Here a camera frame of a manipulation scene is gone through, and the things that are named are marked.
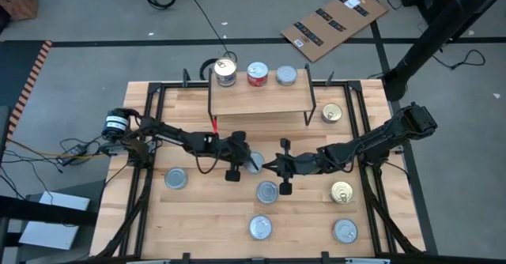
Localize white frame bracket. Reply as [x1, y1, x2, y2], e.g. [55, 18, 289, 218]
[346, 258, 391, 264]
[126, 258, 171, 264]

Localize black power brick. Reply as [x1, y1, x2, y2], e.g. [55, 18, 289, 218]
[56, 143, 90, 167]

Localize white flat box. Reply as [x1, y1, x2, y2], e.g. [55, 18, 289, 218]
[17, 190, 91, 251]

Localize black aluminium table frame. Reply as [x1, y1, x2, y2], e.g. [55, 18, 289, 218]
[93, 69, 440, 264]

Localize yellow floor cable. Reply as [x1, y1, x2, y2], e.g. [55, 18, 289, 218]
[7, 139, 108, 158]

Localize thick black cable ring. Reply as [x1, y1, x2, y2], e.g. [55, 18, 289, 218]
[198, 57, 222, 81]

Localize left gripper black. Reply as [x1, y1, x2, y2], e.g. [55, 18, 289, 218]
[213, 130, 253, 183]

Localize black mat with hazard stripes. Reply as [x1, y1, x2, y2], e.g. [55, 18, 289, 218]
[0, 40, 54, 138]

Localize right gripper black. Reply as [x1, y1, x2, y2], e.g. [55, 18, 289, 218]
[262, 138, 317, 196]

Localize black stand beam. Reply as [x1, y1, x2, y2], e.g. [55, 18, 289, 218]
[0, 194, 100, 228]

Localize black tower fan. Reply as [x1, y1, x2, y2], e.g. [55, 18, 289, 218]
[382, 0, 506, 103]

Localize long black floor cable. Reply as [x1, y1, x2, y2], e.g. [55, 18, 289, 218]
[187, 0, 238, 68]

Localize wooden shelf with black frame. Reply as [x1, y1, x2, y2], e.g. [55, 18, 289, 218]
[206, 62, 318, 127]

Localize flat cardboard sheet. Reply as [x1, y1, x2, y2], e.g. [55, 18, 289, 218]
[279, 0, 391, 63]

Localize silver pull tab can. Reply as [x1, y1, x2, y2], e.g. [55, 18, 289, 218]
[332, 218, 359, 244]

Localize gold top blue label can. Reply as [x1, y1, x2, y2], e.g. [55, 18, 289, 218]
[213, 57, 238, 89]
[320, 102, 343, 124]
[330, 180, 354, 206]

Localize thin black floor cable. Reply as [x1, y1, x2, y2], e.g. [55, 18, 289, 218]
[430, 48, 486, 71]

